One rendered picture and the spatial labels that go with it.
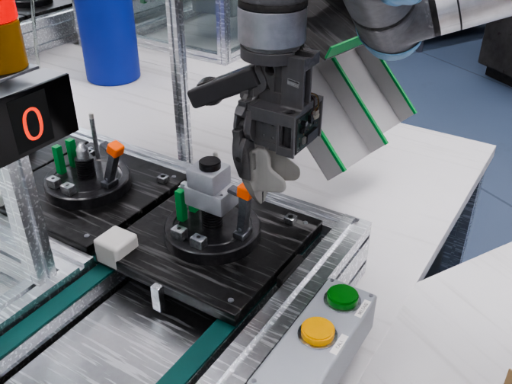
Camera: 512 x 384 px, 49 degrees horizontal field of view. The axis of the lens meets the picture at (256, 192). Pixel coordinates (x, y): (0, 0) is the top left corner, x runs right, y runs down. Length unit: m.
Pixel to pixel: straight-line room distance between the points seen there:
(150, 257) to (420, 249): 0.47
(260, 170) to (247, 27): 0.18
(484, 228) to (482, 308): 1.77
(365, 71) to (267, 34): 0.57
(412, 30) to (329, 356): 0.38
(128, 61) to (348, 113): 0.83
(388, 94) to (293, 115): 0.54
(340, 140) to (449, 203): 0.29
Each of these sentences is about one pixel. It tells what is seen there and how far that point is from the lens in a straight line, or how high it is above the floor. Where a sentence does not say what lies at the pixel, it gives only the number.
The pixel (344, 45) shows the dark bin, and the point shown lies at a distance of 0.88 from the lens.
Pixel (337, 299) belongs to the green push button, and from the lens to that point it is 0.73.
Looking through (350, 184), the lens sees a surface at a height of 0.86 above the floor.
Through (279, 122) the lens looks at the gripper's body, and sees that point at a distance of 0.63.
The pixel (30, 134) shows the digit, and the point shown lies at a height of 1.19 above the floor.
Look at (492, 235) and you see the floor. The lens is 2.67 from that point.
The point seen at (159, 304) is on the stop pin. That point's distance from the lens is 0.77.
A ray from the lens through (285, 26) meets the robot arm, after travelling 0.61.
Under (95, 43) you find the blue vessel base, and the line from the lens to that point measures 1.66.
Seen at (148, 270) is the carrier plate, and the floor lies 0.97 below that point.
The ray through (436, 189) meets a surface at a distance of 1.20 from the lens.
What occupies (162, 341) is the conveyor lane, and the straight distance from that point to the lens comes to 0.76.
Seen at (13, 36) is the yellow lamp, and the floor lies 1.30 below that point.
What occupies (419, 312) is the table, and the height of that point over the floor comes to 0.86.
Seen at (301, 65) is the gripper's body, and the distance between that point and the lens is 0.62.
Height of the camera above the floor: 1.47
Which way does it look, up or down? 32 degrees down
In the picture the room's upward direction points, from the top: straight up
